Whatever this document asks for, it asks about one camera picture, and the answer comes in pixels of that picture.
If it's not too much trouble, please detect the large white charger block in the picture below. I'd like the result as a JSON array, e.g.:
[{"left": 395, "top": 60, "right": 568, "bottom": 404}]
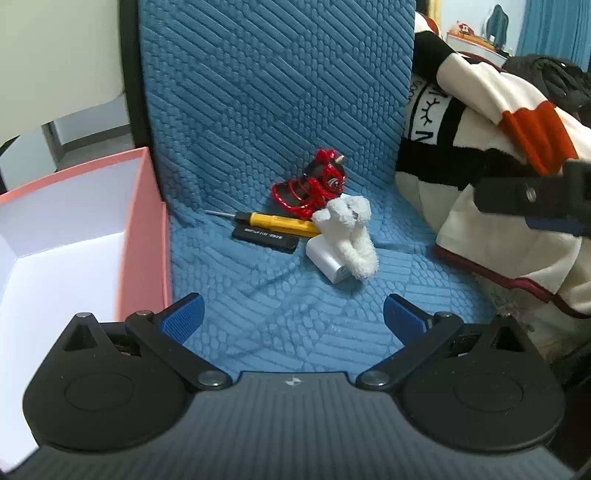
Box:
[{"left": 305, "top": 235, "right": 352, "bottom": 284}]

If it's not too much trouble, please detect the white plush toy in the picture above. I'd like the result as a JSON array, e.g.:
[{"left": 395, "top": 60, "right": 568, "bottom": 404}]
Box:
[{"left": 311, "top": 195, "right": 379, "bottom": 280}]

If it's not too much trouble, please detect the pink cardboard box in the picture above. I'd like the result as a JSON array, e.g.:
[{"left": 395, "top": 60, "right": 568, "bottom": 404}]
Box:
[{"left": 1, "top": 148, "right": 171, "bottom": 472}]

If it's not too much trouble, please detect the black flat card device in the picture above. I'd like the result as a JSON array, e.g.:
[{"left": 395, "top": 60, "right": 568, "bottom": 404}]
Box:
[{"left": 231, "top": 224, "right": 300, "bottom": 254}]

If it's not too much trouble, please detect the red white black blanket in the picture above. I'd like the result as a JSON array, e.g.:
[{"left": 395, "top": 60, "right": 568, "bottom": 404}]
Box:
[{"left": 396, "top": 14, "right": 590, "bottom": 362}]

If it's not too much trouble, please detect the blue textured chair cover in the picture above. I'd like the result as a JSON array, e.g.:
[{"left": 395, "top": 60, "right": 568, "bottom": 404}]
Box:
[{"left": 138, "top": 0, "right": 494, "bottom": 375}]

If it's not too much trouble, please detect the yellow handled screwdriver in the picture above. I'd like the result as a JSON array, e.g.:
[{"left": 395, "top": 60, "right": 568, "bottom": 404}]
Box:
[{"left": 204, "top": 210, "right": 321, "bottom": 238}]

